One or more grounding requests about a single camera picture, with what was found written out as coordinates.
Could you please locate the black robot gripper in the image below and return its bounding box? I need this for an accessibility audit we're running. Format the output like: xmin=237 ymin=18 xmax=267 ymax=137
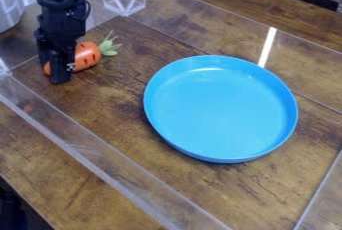
xmin=34 ymin=0 xmax=90 ymax=84

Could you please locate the orange toy carrot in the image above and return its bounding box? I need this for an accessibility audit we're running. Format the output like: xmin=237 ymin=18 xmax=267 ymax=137
xmin=42 ymin=30 xmax=124 ymax=76

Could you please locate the blue round tray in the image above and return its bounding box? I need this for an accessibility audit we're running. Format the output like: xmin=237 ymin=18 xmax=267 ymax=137
xmin=142 ymin=55 xmax=299 ymax=163

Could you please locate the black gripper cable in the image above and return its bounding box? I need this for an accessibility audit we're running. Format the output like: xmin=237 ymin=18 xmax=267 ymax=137
xmin=74 ymin=0 xmax=92 ymax=22

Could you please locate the clear acrylic enclosure wall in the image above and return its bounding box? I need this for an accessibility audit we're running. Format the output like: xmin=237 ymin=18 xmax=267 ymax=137
xmin=0 ymin=0 xmax=342 ymax=230

